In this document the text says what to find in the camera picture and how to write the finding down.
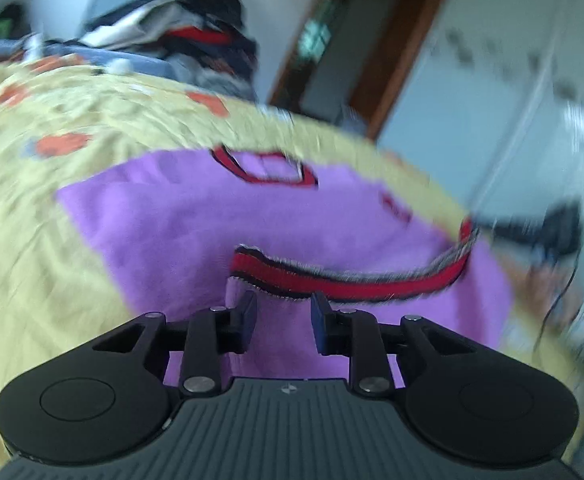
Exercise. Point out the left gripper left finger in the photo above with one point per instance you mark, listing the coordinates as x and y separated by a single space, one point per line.
210 335

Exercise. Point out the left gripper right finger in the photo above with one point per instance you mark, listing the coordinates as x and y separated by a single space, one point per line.
356 335

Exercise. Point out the purple sweater red trim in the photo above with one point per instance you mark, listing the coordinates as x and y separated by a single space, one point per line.
181 231

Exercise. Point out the pile of dark clothes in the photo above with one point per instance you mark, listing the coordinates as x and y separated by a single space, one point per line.
203 40

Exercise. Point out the yellow carrot print bedsheet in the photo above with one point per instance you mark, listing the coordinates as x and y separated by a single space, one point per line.
89 388

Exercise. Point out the white pompom ball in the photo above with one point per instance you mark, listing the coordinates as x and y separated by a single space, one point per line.
120 66

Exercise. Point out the wooden door frame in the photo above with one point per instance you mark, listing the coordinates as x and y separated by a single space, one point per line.
350 59

